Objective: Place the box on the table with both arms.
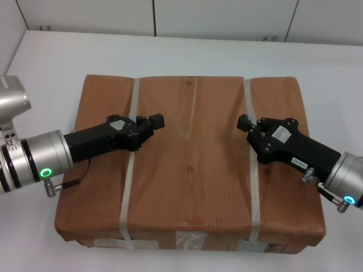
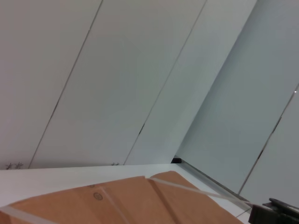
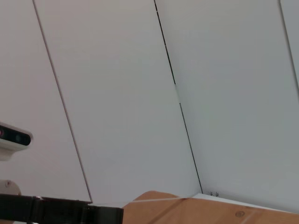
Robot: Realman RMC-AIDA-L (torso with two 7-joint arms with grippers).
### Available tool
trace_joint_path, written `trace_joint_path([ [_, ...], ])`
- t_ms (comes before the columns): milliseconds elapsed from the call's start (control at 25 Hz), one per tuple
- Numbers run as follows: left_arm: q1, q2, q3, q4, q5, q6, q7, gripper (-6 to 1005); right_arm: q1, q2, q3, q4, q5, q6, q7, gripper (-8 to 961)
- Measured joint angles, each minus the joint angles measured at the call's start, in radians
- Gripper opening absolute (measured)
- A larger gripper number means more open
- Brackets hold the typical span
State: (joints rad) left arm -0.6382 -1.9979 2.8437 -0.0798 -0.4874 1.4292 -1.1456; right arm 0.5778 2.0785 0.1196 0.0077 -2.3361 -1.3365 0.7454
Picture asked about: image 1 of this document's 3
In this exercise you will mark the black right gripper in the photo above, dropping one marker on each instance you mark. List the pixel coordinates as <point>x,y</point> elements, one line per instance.
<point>286,141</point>

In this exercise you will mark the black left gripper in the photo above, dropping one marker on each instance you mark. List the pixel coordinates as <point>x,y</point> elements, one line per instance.
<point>113,137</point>

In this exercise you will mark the brown paper box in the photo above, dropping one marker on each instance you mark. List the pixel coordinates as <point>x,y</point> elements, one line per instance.
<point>193,158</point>

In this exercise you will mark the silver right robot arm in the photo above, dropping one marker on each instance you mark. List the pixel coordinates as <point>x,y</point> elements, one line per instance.
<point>348,175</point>

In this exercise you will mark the small grey box label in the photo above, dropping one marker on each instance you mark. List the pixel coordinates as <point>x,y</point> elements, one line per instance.
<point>251,246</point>

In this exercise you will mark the wide white box label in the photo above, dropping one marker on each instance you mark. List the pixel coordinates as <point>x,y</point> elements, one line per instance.
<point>113,243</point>

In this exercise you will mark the clear tape patch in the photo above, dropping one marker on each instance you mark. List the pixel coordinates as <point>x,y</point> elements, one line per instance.
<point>190,241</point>

